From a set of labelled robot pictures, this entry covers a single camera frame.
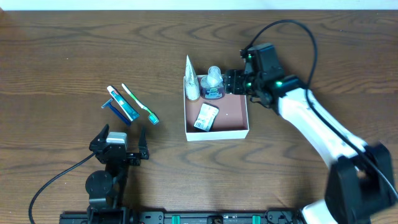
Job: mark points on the green white soap packet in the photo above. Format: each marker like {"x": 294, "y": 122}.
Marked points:
{"x": 206, "y": 117}

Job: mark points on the white floral lotion tube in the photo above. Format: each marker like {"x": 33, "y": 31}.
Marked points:
{"x": 192, "y": 87}

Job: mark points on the small toothpaste tube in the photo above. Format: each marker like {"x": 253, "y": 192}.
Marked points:
{"x": 129, "y": 111}

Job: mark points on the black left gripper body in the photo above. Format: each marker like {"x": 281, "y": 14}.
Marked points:
{"x": 132, "y": 157}

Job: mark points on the blue disposable razor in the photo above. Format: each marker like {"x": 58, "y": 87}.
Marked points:
{"x": 109, "y": 105}

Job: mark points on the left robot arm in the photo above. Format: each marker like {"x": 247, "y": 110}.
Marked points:
{"x": 106, "y": 187}

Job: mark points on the white cardboard box pink inside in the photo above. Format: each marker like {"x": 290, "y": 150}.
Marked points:
{"x": 231, "y": 122}

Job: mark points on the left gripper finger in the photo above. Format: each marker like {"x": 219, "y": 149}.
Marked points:
{"x": 103, "y": 134}
{"x": 143, "y": 149}

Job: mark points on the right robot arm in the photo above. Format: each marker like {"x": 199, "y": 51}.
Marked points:
{"x": 360, "y": 182}

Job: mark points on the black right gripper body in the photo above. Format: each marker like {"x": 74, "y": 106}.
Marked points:
{"x": 234, "y": 82}

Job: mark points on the clear blue sanitizer bottle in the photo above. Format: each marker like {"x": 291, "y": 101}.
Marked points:
{"x": 212, "y": 87}

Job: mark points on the green white toothbrush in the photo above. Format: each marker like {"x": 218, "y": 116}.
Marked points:
{"x": 152, "y": 116}

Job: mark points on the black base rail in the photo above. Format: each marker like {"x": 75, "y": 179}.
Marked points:
{"x": 186, "y": 217}

